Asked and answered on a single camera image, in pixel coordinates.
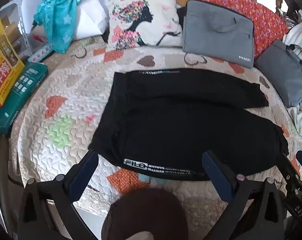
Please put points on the grey metal rack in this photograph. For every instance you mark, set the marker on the grey metal rack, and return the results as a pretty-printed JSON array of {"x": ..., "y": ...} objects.
[{"x": 22, "y": 27}]

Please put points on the heart pattern quilt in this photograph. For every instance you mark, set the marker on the heart pattern quilt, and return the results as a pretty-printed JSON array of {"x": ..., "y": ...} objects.
[{"x": 66, "y": 120}]

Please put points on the teal star cloth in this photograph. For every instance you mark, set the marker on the teal star cloth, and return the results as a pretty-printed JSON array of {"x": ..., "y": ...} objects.
[{"x": 60, "y": 12}]

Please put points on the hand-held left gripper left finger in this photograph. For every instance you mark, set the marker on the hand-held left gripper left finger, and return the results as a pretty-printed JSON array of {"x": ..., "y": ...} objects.
[{"x": 83, "y": 173}]

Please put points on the small grey laptop bag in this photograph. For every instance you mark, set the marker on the small grey laptop bag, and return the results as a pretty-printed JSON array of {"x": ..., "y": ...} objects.
[{"x": 284, "y": 77}]

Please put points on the pastel patterned box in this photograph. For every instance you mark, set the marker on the pastel patterned box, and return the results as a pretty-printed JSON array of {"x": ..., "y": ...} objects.
[{"x": 41, "y": 52}]

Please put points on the printed figure cushion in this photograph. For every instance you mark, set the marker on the printed figure cushion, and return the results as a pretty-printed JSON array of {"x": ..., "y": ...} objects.
[{"x": 143, "y": 20}]

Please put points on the red floral pillow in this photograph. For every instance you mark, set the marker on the red floral pillow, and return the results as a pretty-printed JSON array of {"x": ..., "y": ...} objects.
[{"x": 263, "y": 20}]

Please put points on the black pants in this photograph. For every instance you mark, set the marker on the black pants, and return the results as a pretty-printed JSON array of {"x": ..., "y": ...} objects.
[{"x": 181, "y": 120}]

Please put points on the white pillow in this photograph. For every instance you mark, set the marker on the white pillow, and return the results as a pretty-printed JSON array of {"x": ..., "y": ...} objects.
[{"x": 91, "y": 12}]

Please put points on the yellow red box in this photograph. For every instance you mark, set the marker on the yellow red box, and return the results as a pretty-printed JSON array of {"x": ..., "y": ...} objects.
[{"x": 2, "y": 60}]

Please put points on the large grey laptop bag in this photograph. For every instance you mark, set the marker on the large grey laptop bag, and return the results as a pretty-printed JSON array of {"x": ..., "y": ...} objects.
[{"x": 217, "y": 32}]

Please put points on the person's leg in brown trousers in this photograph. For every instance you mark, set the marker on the person's leg in brown trousers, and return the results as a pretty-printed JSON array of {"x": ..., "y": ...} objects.
[{"x": 146, "y": 215}]

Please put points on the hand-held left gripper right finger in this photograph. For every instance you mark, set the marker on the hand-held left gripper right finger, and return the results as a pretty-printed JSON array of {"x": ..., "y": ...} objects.
[{"x": 216, "y": 175}]

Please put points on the green box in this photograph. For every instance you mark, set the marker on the green box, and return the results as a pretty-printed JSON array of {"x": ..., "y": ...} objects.
[{"x": 20, "y": 95}]

